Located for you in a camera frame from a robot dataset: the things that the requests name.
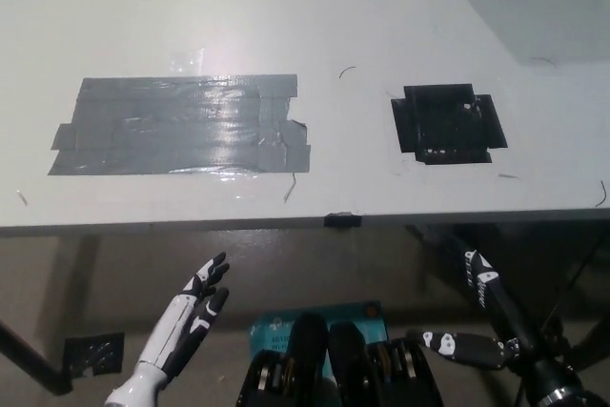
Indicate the teal router box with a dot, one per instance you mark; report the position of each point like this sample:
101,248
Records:
271,328

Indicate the grey duct tape patch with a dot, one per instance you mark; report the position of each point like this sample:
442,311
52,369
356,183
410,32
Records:
167,130

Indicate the black slanted table leg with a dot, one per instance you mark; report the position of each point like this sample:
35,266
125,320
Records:
28,359

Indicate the black tape square patch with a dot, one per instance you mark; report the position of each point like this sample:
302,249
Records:
443,126

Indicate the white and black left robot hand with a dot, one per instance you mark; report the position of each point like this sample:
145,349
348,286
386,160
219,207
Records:
167,331

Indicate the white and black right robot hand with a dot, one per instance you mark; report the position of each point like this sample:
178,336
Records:
500,307

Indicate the clear tape patch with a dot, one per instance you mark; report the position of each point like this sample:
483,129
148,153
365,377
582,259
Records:
186,61

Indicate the small black tape strip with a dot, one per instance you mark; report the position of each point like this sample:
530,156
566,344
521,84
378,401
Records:
342,220

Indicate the black tape floor patch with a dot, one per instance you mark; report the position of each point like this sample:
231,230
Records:
93,352

